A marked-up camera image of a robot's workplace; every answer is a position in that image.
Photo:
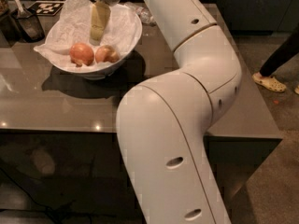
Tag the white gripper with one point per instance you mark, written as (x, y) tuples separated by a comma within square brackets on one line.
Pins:
[(100, 14)]

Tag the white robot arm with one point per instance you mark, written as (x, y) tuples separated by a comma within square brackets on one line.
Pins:
[(161, 122)]

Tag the white bowl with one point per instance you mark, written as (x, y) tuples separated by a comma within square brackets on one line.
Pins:
[(127, 44)]

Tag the white paper liner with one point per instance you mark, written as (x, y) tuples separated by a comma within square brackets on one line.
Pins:
[(71, 25)]

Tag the black white marker tag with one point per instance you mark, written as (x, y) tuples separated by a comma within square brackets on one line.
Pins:
[(46, 8)]

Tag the dark container at left edge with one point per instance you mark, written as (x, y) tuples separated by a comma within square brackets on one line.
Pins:
[(8, 31)]

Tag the yellow clog shoe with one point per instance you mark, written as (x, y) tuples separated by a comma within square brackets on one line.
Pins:
[(270, 83)]

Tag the person's dark trouser leg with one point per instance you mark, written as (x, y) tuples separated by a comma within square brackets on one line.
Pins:
[(285, 52)]

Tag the black scoop with white handle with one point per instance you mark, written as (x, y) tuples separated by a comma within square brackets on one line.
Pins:
[(28, 23)]

